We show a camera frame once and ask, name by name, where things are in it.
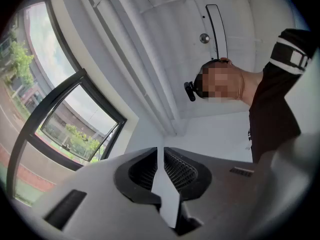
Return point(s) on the white ceiling pipe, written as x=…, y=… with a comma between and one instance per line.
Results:
x=150, y=54
x=125, y=54

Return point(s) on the person's head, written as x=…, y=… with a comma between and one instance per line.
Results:
x=232, y=81

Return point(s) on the green tree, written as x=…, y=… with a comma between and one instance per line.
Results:
x=21, y=61

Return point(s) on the black framed ceiling light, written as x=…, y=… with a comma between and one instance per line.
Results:
x=217, y=31

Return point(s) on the black head-mounted camera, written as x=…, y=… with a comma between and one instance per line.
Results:
x=190, y=91

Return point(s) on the grey building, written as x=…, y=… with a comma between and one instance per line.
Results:
x=75, y=119

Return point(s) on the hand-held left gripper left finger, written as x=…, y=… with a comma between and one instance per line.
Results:
x=100, y=184

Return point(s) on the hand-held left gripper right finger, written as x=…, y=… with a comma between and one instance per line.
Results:
x=225, y=189

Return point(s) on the black framed window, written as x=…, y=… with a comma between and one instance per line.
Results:
x=37, y=114

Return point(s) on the round silver smoke detector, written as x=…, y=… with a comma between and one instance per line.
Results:
x=204, y=38

